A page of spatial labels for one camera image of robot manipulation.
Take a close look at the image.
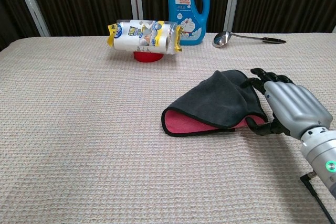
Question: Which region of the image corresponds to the red and black cloth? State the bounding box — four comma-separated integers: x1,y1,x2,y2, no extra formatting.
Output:
161,69,269,137

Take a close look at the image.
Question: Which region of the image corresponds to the blue detergent pump bottle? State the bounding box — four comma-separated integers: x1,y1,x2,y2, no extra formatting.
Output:
167,0,211,46

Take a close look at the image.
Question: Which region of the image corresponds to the red plastic bowl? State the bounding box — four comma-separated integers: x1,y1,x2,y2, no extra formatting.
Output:
133,50,164,63

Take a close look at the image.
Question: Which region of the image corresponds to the beige woven tablecloth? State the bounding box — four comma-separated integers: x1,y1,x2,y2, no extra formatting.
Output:
0,32,336,224

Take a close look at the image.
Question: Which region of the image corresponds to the steel ladle black handle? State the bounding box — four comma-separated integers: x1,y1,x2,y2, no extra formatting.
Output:
212,31,287,49

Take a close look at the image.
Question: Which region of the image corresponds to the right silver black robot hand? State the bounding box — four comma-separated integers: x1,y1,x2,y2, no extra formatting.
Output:
240,68,333,141

